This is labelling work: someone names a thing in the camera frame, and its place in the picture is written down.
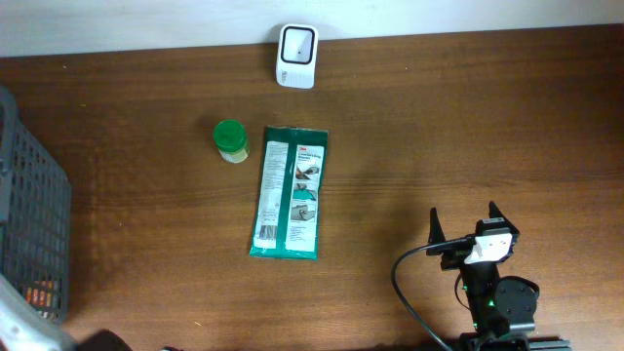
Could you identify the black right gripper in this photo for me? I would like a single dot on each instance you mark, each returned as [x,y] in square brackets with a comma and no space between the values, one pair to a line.
[455,256]

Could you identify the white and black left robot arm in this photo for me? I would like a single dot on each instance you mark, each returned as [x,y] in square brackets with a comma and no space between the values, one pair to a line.
[23,328]

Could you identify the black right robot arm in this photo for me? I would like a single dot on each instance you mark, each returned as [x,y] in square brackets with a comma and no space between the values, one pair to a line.
[502,308]

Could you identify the white barcode scanner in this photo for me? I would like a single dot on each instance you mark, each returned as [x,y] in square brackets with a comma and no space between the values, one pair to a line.
[297,56]

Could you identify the green lid spice jar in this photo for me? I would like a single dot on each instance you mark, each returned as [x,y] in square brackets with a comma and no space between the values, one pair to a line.
[231,141]

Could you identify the dark grey plastic basket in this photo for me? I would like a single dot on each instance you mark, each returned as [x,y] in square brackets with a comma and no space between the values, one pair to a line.
[35,217]

